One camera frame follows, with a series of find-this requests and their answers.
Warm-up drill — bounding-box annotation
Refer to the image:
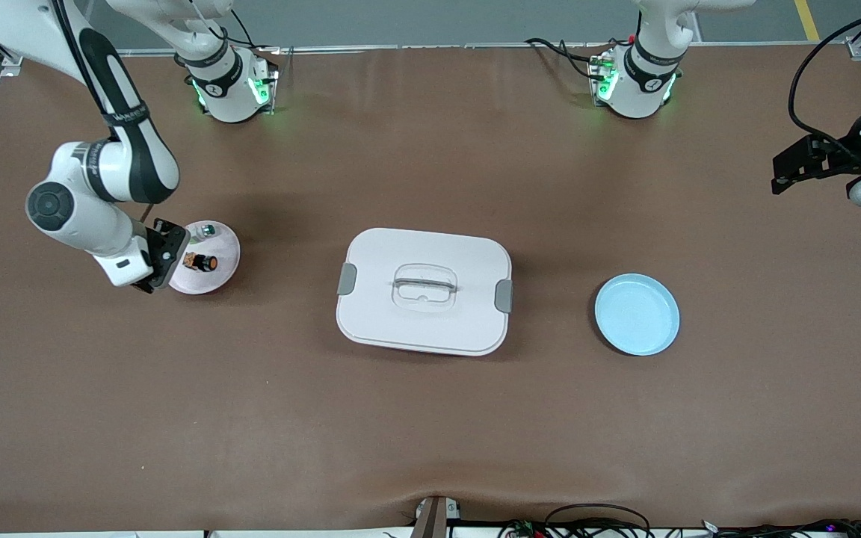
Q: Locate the black base cable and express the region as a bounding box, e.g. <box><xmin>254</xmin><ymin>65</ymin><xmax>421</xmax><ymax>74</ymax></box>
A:
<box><xmin>525</xmin><ymin>37</ymin><xmax>603</xmax><ymax>81</ymax></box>
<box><xmin>206</xmin><ymin>6</ymin><xmax>282</xmax><ymax>55</ymax></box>

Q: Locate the black cable bundle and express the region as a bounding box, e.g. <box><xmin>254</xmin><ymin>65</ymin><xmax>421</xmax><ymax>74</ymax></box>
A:
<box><xmin>700</xmin><ymin>518</ymin><xmax>861</xmax><ymax>538</ymax></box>

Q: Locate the aluminium table edge rail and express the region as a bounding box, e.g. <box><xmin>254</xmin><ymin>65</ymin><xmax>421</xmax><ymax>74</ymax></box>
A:
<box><xmin>117</xmin><ymin>41</ymin><xmax>850</xmax><ymax>58</ymax></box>

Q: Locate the metal camera post bracket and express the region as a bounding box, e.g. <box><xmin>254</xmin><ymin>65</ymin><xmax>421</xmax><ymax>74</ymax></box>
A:
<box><xmin>412</xmin><ymin>495</ymin><xmax>463</xmax><ymax>538</ymax></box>

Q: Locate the black cable loop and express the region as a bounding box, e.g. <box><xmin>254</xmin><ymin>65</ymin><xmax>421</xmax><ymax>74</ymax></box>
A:
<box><xmin>545</xmin><ymin>504</ymin><xmax>652</xmax><ymax>538</ymax></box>

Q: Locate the white lidded storage box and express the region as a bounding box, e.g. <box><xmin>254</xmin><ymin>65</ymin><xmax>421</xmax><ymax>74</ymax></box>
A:
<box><xmin>336</xmin><ymin>227</ymin><xmax>513</xmax><ymax>357</ymax></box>

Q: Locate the pale pink round plate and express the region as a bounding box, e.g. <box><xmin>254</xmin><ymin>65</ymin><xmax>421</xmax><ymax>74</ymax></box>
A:
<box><xmin>167</xmin><ymin>220</ymin><xmax>241</xmax><ymax>296</ymax></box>

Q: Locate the light blue round plate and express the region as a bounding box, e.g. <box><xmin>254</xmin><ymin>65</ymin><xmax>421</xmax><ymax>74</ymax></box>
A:
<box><xmin>594</xmin><ymin>273</ymin><xmax>681</xmax><ymax>357</ymax></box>

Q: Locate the black right base cable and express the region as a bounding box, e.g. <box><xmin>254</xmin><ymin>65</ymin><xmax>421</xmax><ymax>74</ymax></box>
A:
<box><xmin>206</xmin><ymin>6</ymin><xmax>282</xmax><ymax>55</ymax></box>

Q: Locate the black left base cable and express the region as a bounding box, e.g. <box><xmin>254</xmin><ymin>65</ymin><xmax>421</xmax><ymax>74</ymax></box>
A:
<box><xmin>525</xmin><ymin>37</ymin><xmax>603</xmax><ymax>81</ymax></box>

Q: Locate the coloured wire bundle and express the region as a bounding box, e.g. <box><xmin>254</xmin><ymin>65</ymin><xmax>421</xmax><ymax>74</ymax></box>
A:
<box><xmin>498</xmin><ymin>519</ymin><xmax>551</xmax><ymax>538</ymax></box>

